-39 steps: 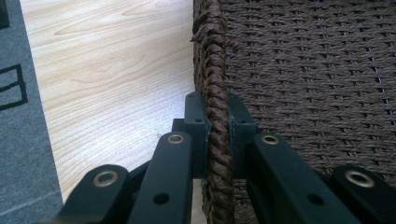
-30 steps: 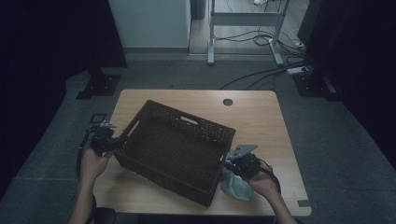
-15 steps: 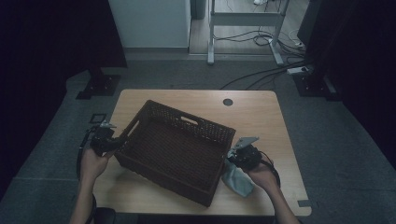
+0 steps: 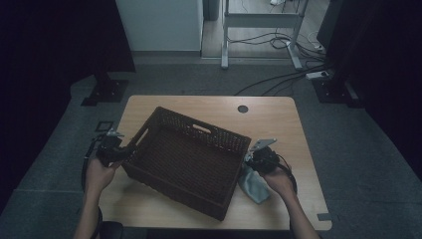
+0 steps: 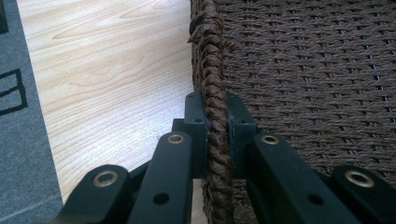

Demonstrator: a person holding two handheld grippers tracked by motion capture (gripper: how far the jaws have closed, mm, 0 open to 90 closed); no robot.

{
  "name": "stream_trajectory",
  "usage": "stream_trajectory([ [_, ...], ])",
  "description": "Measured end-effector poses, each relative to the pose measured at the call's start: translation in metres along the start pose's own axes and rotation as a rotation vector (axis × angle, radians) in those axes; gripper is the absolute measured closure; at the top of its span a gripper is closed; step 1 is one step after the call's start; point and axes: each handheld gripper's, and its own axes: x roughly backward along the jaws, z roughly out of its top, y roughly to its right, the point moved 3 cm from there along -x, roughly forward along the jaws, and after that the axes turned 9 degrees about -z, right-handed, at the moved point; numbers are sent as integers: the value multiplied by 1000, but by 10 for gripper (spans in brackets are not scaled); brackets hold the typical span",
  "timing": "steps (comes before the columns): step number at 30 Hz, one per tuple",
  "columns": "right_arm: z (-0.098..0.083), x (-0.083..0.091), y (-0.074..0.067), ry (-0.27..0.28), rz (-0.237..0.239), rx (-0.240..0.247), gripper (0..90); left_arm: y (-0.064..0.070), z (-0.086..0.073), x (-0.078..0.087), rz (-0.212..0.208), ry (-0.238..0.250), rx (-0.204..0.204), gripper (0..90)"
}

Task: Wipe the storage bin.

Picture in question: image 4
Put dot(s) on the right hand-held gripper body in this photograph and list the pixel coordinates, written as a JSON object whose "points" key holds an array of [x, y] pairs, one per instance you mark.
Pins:
{"points": [[263, 159]]}

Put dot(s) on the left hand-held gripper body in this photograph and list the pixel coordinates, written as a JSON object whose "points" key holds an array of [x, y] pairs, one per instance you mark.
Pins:
{"points": [[109, 149]]}

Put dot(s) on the brown woven basket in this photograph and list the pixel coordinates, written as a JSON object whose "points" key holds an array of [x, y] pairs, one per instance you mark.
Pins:
{"points": [[185, 162]]}

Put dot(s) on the person's left hand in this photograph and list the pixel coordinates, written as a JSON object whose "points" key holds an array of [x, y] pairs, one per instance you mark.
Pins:
{"points": [[99, 176]]}

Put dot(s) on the person's right hand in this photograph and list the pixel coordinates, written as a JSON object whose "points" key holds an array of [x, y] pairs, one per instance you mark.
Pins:
{"points": [[280, 182]]}

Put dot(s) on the dark round table grommet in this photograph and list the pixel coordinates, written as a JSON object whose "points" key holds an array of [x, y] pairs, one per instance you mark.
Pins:
{"points": [[243, 109]]}

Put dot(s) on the black stand base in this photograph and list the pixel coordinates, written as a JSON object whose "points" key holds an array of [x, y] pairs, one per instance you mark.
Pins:
{"points": [[335, 91], [106, 91]]}

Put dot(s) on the white power strip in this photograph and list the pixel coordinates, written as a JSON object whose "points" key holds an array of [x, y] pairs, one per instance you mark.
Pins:
{"points": [[316, 75]]}

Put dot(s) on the dark curtain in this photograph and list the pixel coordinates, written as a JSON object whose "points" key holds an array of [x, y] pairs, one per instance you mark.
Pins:
{"points": [[49, 66], [388, 66]]}

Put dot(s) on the white cabinet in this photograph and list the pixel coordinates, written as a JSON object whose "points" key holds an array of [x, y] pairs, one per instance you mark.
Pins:
{"points": [[159, 25]]}

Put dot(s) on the white metal desk frame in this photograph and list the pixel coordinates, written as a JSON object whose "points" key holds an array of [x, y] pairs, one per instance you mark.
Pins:
{"points": [[262, 20]]}

